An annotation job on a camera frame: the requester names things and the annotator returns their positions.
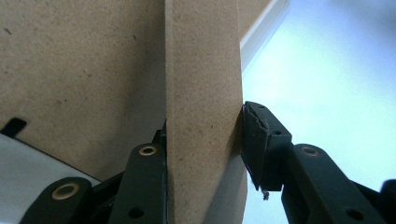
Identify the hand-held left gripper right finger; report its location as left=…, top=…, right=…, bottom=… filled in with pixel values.
left=240, top=100, right=388, bottom=224

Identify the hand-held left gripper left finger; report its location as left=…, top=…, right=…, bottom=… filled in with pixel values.
left=106, top=119, right=169, bottom=224

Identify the wooden picture frame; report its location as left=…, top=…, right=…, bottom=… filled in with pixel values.
left=0, top=0, right=292, bottom=224

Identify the white paper sheet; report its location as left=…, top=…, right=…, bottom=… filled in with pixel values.
left=240, top=0, right=396, bottom=224

